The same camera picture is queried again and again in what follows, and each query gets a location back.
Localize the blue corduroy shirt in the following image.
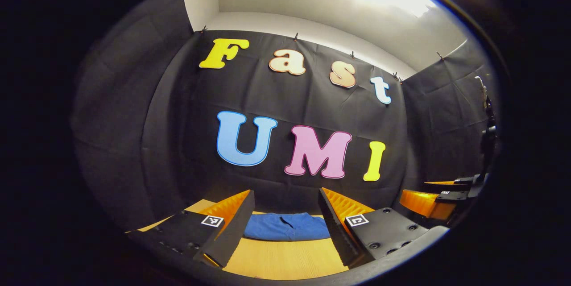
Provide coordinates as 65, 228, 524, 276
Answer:
243, 212, 331, 242

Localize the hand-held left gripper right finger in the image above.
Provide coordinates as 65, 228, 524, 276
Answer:
318, 187, 450, 269

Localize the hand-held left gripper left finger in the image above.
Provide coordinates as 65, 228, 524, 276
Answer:
129, 189, 256, 269

